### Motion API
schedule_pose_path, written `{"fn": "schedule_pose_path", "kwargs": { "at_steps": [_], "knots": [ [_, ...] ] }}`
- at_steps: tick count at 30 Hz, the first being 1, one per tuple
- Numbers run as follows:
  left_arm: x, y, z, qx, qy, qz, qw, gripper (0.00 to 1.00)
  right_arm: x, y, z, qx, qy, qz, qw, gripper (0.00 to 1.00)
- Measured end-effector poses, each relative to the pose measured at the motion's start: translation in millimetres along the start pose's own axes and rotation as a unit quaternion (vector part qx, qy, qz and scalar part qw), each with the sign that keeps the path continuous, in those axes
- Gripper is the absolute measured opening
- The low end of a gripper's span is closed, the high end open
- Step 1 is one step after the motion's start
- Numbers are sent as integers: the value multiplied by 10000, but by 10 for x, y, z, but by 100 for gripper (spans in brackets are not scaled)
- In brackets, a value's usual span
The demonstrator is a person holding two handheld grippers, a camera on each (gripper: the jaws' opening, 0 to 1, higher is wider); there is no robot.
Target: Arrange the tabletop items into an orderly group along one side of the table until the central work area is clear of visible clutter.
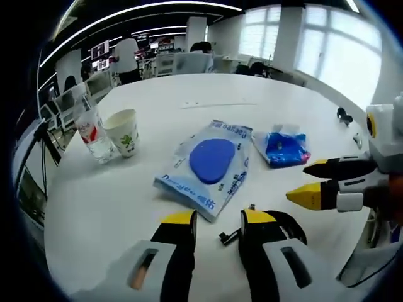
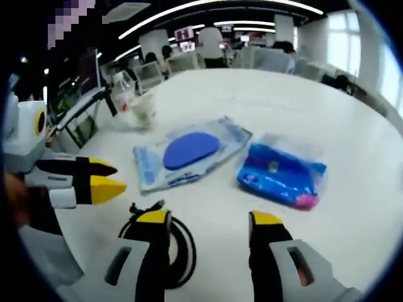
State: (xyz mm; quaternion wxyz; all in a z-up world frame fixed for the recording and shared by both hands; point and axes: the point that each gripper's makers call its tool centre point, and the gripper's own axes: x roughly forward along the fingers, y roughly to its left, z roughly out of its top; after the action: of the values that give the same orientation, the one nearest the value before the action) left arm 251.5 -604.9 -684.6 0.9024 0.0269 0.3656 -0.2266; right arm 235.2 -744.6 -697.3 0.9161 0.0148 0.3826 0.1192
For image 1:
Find small black object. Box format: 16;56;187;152
336;106;353;126

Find long ceiling light strip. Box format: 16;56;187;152
39;1;246;69

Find black office chair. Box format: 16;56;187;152
248;61;268;76

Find wall screen with white letter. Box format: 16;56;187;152
91;40;110;59

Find large blue wet-wipes pack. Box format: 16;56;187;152
153;118;254;223

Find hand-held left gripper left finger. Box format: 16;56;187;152
108;210;198;302

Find narrow window with blinds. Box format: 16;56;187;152
244;6;283;59

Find background office desk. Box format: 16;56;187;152
220;55;306;86

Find light blue office chair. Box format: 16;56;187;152
174;52;215;75

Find blue tissue packet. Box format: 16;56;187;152
251;123;312;169

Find person's right hand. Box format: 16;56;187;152
363;174;403;226

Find clear plastic water bottle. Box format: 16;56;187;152
75;94;119;165

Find large window with blinds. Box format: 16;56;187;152
295;4;383;86

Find white table slot cover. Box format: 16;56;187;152
181;99;258;110

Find white paper cup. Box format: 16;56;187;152
103;109;140;158

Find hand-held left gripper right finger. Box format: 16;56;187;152
239;209;344;302

